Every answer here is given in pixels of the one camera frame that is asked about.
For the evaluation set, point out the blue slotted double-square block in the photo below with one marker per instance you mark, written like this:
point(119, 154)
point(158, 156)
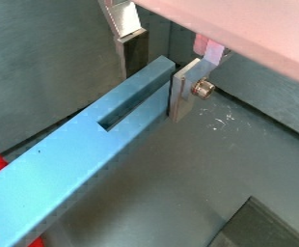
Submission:
point(46, 180)

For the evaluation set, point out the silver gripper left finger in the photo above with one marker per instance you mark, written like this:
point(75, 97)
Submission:
point(130, 36)

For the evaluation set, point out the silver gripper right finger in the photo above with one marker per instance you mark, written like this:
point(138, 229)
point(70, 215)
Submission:
point(189, 83)

